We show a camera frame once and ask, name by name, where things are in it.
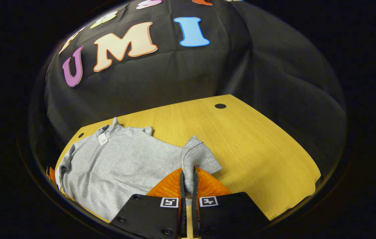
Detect black backdrop cloth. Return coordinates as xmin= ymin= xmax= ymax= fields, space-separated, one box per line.
xmin=44 ymin=0 xmax=347 ymax=173

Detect grey sweatshirt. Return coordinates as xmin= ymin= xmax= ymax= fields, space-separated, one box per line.
xmin=55 ymin=117 xmax=222 ymax=222

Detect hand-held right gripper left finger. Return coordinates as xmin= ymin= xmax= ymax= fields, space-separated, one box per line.
xmin=110 ymin=168 xmax=187 ymax=239

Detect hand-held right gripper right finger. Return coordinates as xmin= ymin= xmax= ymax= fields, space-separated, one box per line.
xmin=191 ymin=167 xmax=270 ymax=238

